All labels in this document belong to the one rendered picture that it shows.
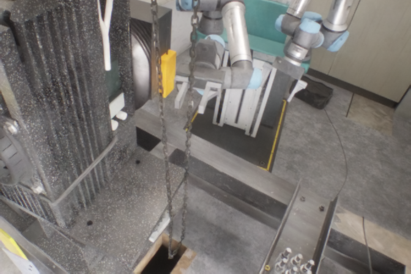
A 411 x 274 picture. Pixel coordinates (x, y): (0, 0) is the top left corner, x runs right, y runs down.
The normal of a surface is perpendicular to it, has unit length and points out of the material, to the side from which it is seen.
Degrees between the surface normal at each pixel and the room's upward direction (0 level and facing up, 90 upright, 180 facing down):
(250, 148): 0
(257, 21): 90
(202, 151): 0
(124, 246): 0
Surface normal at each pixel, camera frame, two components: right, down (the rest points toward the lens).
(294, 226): 0.11, -0.73
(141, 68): -0.38, 0.59
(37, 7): 0.91, 0.34
